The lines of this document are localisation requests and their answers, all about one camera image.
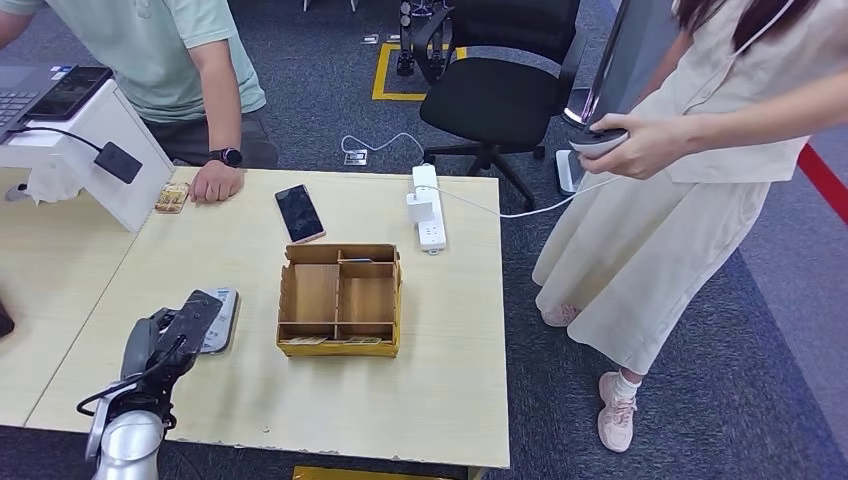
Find earphone person's left hand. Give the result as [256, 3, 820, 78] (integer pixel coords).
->
[579, 112, 692, 181]

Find white photo ID card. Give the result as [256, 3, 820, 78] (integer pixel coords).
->
[154, 182, 191, 215]

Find white power strip cord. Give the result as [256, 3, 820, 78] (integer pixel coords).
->
[341, 132, 427, 167]

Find white charging cable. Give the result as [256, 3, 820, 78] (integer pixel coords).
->
[417, 173, 624, 220]

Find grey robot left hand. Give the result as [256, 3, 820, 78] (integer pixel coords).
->
[119, 289, 224, 393]

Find wristwatch person's left hand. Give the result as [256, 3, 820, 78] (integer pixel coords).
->
[188, 160, 246, 203]

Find crumpled white tissue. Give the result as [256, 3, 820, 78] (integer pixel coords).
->
[26, 162, 84, 205]

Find round white black controller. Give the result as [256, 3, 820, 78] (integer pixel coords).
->
[568, 127, 629, 160]

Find white plug charger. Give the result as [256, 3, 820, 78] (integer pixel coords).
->
[405, 187, 437, 225]

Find black tablet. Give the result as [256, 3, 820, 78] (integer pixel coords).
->
[26, 66, 114, 122]

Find white flat base plate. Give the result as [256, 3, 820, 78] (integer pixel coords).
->
[555, 149, 584, 197]

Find yellow floor tape square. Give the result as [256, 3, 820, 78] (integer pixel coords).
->
[372, 42, 468, 103]

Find grey metal floor stand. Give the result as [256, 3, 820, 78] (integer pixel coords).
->
[561, 0, 677, 127]

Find black power adapter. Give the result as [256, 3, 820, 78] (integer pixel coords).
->
[93, 140, 144, 185]

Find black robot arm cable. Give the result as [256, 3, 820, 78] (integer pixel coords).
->
[76, 334, 190, 420]

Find wooden desk organizer box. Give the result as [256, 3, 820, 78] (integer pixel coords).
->
[276, 243, 403, 359]

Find white desk riser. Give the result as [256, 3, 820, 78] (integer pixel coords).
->
[0, 78, 175, 233]

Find white power strip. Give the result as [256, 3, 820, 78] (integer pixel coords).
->
[410, 164, 448, 256]

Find white grey card reader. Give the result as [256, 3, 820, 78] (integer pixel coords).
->
[197, 286, 240, 356]

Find black office chair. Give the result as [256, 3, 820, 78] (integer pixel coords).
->
[413, 0, 590, 213]

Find black smartphone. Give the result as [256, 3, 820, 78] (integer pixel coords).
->
[274, 184, 327, 245]

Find person with earphone cable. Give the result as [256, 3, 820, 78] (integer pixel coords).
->
[531, 0, 848, 455]

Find black adapter cable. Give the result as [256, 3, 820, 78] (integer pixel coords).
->
[6, 125, 107, 155]

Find red floor tape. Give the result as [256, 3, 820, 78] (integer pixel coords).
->
[794, 142, 848, 227]

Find grey laptop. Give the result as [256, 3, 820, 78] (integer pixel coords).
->
[0, 64, 77, 144]

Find person with wristwatch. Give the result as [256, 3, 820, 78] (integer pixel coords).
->
[0, 0, 280, 203]

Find black metal stand legs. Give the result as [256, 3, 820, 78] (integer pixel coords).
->
[396, 0, 458, 77]

